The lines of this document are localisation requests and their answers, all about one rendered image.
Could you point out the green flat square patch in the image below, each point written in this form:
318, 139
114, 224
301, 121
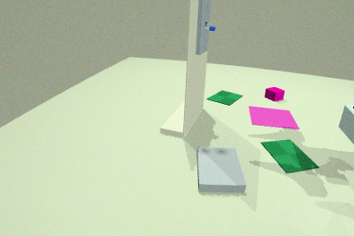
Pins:
289, 156

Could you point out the magenta cube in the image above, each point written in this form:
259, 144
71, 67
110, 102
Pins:
274, 94

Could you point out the magenta square marker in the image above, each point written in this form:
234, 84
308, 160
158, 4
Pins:
272, 117

